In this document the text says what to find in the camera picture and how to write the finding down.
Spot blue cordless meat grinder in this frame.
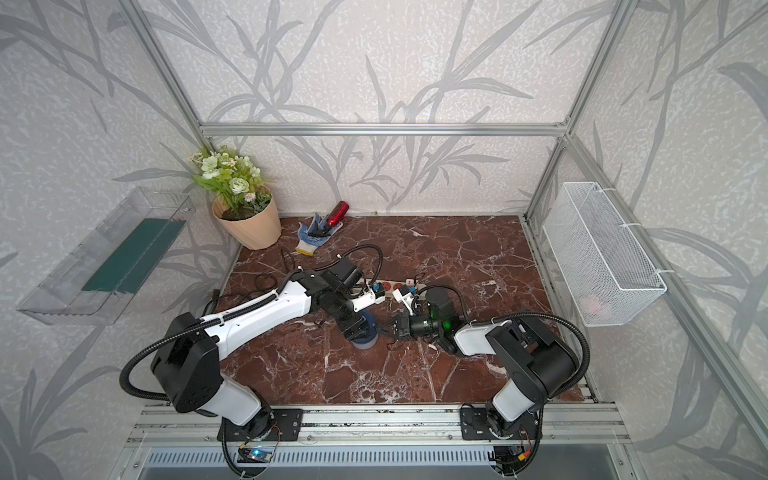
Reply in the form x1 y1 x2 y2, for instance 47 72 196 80
351 311 379 350

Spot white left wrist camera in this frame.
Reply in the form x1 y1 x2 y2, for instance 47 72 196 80
351 283 386 312

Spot blue white work glove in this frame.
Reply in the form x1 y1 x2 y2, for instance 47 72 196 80
295 213 343 256

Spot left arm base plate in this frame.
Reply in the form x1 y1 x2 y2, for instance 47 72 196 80
217 408 304 443

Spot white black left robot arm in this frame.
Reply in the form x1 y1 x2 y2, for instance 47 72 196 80
119 257 386 429

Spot green mat on shelf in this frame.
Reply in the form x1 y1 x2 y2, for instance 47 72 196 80
82 218 186 294

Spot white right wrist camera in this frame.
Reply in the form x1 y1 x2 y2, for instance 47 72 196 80
392 286 420 316

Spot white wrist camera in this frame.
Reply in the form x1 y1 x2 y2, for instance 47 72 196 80
392 286 420 316
351 283 386 312

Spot black power strip cord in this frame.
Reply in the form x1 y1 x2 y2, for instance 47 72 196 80
197 245 298 319

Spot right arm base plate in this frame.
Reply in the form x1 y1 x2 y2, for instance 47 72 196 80
458 403 542 441

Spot white wire mesh basket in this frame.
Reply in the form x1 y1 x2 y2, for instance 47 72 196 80
543 182 667 327

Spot aluminium front rail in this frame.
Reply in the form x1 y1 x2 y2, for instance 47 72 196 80
125 403 631 447

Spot pink object in basket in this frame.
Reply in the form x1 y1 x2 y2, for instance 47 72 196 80
579 294 612 319

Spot clear acrylic wall shelf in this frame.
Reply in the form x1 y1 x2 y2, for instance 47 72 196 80
18 187 195 326

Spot beige power strip red sockets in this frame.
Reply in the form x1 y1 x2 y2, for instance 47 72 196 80
373 278 424 299

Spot potted white flower plant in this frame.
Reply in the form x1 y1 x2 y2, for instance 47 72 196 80
190 145 281 250

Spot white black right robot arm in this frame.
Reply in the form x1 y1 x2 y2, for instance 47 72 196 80
392 285 591 439

